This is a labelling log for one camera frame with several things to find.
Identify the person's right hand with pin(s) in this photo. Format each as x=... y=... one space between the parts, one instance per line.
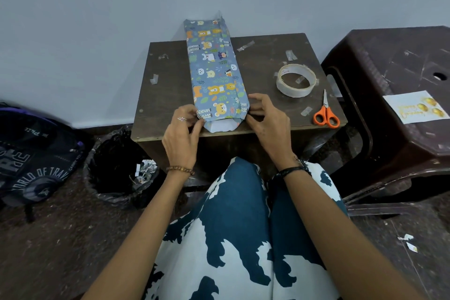
x=272 y=131

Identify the person's left hand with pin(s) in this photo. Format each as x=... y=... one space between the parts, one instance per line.
x=181 y=145

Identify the clear tape roll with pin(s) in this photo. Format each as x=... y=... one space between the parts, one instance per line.
x=283 y=90

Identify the happy birthday card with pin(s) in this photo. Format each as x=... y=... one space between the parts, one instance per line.
x=411 y=110

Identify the person's right forearm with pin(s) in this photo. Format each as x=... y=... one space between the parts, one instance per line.
x=344 y=247

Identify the person's left forearm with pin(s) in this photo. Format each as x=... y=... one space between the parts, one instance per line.
x=133 y=243

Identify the small dark wooden table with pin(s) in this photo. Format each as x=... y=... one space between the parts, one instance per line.
x=165 y=106

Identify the crumpled paper scraps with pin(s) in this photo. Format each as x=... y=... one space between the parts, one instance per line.
x=144 y=173

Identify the black lined trash bin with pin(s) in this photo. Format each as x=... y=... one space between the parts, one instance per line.
x=109 y=173

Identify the crumpled clear tape piece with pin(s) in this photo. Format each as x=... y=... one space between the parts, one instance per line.
x=245 y=46

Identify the teal white patterned trousers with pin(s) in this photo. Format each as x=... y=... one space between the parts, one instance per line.
x=239 y=236

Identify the brown plastic stool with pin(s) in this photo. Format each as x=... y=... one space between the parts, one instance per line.
x=383 y=148

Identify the black purple backpack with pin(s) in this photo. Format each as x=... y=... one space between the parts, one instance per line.
x=31 y=159

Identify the white paper scrap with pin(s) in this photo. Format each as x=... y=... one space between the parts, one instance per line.
x=405 y=237
x=411 y=247

